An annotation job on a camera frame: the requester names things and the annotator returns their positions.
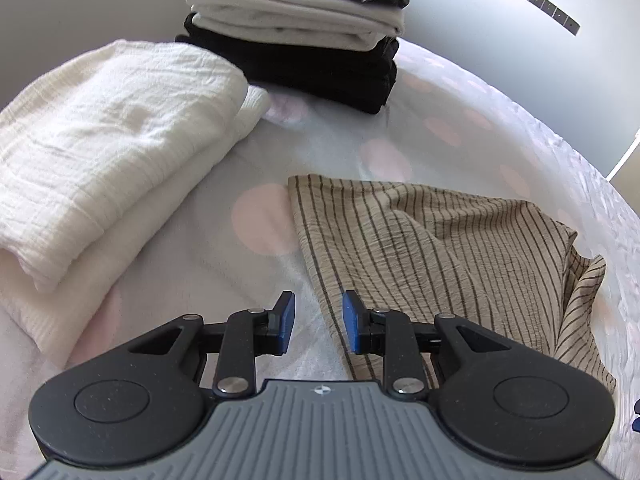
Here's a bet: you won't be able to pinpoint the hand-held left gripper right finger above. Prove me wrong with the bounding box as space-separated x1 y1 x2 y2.
342 289 521 400

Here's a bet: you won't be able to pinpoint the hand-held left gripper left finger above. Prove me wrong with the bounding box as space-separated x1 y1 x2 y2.
122 290 297 400

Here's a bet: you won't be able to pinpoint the white folded garment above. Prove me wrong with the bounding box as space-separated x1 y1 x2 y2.
191 12 385 52

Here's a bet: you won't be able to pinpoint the bed with pink dotted sheet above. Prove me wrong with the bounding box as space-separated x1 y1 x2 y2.
0 35 640 480

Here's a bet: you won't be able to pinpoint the white folded crinkle cloth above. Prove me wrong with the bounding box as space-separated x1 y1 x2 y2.
0 39 273 368

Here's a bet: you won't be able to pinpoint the beige striped pants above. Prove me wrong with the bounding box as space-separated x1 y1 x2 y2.
287 174 618 395

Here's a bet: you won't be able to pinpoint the black folded garment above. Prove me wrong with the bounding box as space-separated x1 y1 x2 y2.
175 12 400 115

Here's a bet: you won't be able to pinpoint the grey wall switch panel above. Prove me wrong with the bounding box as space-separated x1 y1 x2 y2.
516 0 581 36

